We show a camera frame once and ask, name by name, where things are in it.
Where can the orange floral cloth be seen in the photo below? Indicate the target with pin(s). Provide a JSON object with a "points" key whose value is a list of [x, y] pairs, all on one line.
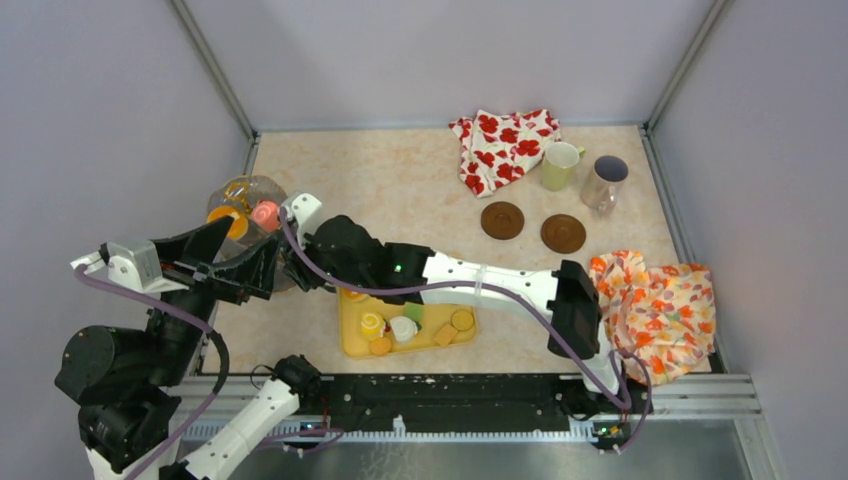
{"points": [[664, 316]]}

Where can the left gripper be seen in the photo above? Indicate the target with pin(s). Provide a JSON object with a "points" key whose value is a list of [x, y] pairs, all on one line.
{"points": [[252, 268]]}

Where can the red poppy cloth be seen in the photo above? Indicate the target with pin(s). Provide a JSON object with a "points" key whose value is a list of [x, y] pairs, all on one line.
{"points": [[497, 150]]}

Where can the three-tier glass dessert stand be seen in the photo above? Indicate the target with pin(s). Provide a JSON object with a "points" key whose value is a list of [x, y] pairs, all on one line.
{"points": [[252, 201]]}

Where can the yellow plastic tray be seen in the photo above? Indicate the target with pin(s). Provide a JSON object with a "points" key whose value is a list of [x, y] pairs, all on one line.
{"points": [[355, 346]]}

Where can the brown coaster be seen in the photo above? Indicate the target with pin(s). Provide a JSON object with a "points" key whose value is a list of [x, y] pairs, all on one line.
{"points": [[563, 234], [502, 220]]}

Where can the green mug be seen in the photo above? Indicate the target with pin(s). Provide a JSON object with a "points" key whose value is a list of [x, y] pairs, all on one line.
{"points": [[559, 163]]}

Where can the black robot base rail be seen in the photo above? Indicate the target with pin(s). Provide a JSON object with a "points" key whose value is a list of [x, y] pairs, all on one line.
{"points": [[455, 403]]}

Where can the round biscuit with rim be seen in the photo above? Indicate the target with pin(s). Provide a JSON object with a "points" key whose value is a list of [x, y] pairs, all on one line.
{"points": [[462, 320]]}

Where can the left brown coaster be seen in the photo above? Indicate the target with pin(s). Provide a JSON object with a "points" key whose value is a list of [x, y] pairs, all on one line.
{"points": [[502, 220]]}

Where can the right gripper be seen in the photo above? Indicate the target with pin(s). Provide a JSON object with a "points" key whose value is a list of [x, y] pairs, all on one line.
{"points": [[309, 245]]}

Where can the green macaron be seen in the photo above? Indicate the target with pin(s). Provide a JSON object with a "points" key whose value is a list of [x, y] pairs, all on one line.
{"points": [[413, 311]]}

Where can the pink pearlescent mug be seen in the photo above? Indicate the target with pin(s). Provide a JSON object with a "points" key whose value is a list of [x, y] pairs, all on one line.
{"points": [[602, 187]]}

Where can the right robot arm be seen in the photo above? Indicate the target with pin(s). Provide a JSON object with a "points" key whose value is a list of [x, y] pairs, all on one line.
{"points": [[563, 301]]}

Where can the right brown coaster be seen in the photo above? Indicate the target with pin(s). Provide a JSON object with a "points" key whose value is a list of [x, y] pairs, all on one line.
{"points": [[563, 234]]}

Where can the small orange round cookie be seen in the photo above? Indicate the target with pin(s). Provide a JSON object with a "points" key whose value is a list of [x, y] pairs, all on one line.
{"points": [[380, 346]]}

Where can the pink swirl roll cake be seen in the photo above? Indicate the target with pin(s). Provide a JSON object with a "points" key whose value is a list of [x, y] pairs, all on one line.
{"points": [[266, 215]]}

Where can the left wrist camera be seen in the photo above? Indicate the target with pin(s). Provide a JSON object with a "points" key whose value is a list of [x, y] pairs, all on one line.
{"points": [[133, 264]]}

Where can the square tan cracker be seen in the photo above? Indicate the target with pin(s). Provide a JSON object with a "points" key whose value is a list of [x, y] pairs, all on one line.
{"points": [[445, 335]]}

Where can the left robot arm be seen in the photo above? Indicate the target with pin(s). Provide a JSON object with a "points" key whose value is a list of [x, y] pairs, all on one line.
{"points": [[120, 377]]}

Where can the yellow swirl roll cake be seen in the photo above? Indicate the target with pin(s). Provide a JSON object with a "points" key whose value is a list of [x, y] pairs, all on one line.
{"points": [[372, 326]]}

